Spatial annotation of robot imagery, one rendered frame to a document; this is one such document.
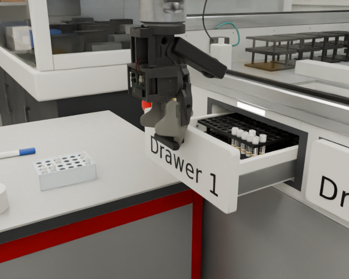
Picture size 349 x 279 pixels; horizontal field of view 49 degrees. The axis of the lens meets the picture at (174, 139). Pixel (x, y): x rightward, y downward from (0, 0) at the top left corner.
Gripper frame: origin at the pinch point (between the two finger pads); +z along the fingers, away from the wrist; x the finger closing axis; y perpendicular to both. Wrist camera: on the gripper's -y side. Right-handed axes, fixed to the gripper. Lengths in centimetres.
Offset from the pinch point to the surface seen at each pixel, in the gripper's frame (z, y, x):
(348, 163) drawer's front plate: -0.8, -16.0, 23.9
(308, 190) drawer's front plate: 6.7, -16.0, 17.7
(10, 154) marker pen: 13, 23, -43
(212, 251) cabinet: 37.5, -17.8, -10.5
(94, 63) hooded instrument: -1, -14, -80
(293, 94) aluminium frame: -8.3, -17.5, 10.7
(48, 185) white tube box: 13.4, 18.7, -20.9
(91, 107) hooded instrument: 15, -13, -82
